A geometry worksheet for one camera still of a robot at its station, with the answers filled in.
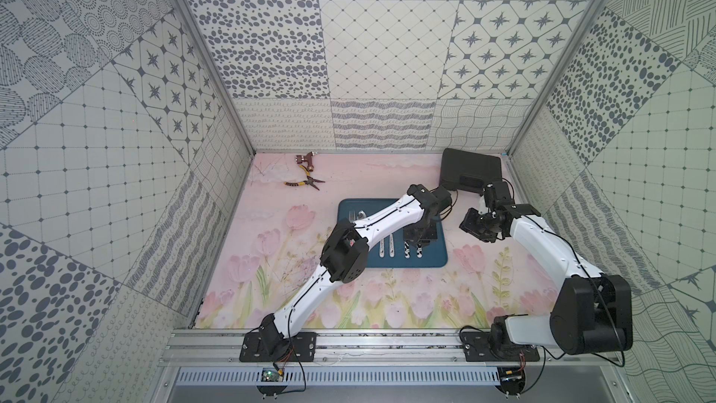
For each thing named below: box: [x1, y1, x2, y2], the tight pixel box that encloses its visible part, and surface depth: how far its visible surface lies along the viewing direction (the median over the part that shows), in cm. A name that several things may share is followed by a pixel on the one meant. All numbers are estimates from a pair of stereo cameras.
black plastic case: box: [439, 148, 503, 196], surface depth 113 cm
